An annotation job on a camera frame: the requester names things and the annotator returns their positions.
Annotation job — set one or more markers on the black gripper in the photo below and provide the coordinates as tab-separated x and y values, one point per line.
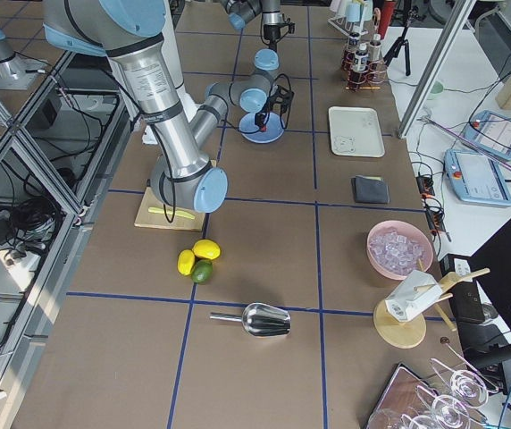
272	33
267	106

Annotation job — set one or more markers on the blue ceramic plate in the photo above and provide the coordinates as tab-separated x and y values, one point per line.
250	132

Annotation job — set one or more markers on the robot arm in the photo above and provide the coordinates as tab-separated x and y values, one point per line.
138	38
242	12

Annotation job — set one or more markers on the tea bottle white cap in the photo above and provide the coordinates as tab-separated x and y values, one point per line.
353	45

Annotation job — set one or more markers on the cream bear serving tray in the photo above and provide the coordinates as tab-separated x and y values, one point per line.
355	131

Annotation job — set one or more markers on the grey folded cloth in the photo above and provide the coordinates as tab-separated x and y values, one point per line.
369	190

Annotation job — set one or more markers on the yellow plastic knife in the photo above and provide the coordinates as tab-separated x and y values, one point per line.
165	211

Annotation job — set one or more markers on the whole yellow lemon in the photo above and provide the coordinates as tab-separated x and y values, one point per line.
206	249

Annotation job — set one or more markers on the wooden cutting board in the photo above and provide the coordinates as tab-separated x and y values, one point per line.
161	221

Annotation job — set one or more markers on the green lime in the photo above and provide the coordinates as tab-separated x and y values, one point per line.
202	271

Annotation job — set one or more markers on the pink bowl of ice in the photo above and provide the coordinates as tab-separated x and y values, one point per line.
396	248

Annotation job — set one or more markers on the metal ice scoop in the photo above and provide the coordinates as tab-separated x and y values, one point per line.
260	320

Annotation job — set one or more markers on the blue teach pendant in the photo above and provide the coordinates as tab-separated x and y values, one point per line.
476	179
491	132

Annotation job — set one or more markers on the white paper carton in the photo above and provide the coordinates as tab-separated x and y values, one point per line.
417	292

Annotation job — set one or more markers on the round wooden stand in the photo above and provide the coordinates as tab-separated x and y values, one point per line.
410	334

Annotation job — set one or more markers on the black monitor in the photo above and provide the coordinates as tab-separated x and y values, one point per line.
505	277

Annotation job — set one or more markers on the copper wire bottle rack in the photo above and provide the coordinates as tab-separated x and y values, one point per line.
366	80

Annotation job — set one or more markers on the black camera tripod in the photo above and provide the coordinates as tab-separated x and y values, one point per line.
409	14

